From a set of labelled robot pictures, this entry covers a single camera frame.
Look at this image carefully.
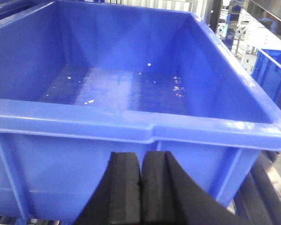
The blue crate far right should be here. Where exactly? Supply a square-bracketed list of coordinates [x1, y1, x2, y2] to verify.
[251, 49, 281, 102]

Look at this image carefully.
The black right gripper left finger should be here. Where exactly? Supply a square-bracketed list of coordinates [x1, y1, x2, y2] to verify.
[74, 152, 141, 225]

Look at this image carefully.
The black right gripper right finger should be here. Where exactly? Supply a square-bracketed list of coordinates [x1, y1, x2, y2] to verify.
[141, 151, 248, 225]

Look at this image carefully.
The large blue bin right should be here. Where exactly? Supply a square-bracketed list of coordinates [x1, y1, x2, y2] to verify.
[0, 0, 281, 224]

